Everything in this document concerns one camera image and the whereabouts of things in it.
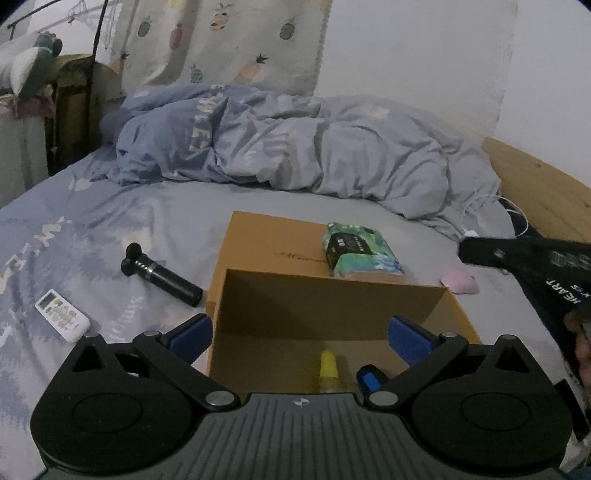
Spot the blue black electric shaver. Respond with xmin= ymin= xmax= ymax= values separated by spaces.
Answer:
xmin=356 ymin=364 xmax=390 ymax=397

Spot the yellow spray bottle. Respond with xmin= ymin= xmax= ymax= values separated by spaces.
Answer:
xmin=318 ymin=349 xmax=345 ymax=393

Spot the green tissue pack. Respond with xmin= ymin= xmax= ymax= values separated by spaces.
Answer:
xmin=322 ymin=222 xmax=407 ymax=283

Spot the brown cardboard box lid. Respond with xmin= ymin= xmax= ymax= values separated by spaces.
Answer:
xmin=205 ymin=211 xmax=331 ymax=315

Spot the black printed pillow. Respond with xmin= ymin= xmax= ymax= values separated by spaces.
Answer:
xmin=500 ymin=195 xmax=591 ymax=370

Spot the wooden headboard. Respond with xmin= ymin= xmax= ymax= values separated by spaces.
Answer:
xmin=482 ymin=137 xmax=591 ymax=242

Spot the pink computer mouse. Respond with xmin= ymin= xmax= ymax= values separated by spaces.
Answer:
xmin=440 ymin=269 xmax=480 ymax=295

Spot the black cylindrical handheld device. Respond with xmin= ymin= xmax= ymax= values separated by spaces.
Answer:
xmin=120 ymin=242 xmax=204 ymax=307

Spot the brown cardboard box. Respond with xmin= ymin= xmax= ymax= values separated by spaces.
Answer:
xmin=207 ymin=270 xmax=481 ymax=397

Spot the white remote control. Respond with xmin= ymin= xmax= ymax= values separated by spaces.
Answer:
xmin=35 ymin=289 xmax=90 ymax=344

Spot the grey patterned bed sheet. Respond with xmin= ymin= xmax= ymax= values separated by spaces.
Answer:
xmin=1 ymin=149 xmax=571 ymax=479

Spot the grey blue duvet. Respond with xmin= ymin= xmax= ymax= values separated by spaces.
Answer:
xmin=100 ymin=84 xmax=501 ymax=240

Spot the brown bedside cabinet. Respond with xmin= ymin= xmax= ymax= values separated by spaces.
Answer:
xmin=45 ymin=54 xmax=123 ymax=176

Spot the pineapple print curtain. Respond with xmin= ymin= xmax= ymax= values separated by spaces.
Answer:
xmin=111 ymin=0 xmax=332 ymax=95

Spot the white green plush toy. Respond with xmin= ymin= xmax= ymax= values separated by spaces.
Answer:
xmin=0 ymin=32 xmax=63 ymax=99

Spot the black clothes rack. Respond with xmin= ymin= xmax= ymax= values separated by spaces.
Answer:
xmin=1 ymin=1 xmax=114 ymax=170

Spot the white charger with cable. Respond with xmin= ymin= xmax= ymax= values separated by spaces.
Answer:
xmin=461 ymin=195 xmax=530 ymax=239

